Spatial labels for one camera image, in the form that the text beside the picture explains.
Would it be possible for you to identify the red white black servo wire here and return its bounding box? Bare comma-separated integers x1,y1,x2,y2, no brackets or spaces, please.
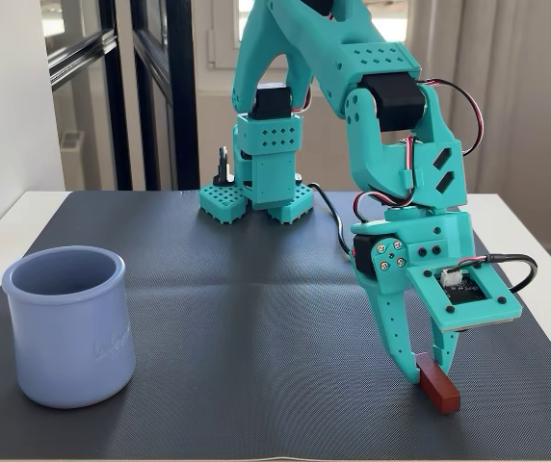
352,136,426,223
417,78,484,156

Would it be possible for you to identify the teal wrist camera module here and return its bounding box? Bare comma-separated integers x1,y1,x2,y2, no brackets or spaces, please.
405,262,523,333

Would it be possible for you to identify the red wooden block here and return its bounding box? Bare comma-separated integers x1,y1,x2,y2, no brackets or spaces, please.
417,353,461,415

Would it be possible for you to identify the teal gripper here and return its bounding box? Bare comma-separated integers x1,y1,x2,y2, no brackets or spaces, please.
351,207,491,385

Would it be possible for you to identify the dark grey ribbed mat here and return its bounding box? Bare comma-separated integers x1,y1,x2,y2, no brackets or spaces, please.
0,190,551,461

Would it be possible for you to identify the white radiator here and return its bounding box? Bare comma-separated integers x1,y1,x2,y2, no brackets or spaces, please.
59,130,87,192

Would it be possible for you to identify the black camera cable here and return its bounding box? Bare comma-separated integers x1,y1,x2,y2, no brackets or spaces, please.
307,182,538,294

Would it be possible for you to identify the white curtain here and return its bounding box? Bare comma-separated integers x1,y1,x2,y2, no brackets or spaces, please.
400,0,551,194

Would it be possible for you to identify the black framed glass door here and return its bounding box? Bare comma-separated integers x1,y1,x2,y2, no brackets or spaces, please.
46,0,195,192

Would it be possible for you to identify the white framed window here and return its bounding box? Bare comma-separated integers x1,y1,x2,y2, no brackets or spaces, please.
236,0,409,50

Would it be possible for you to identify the lavender ceramic pot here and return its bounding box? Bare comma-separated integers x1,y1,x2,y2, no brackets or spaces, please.
1,245,137,410

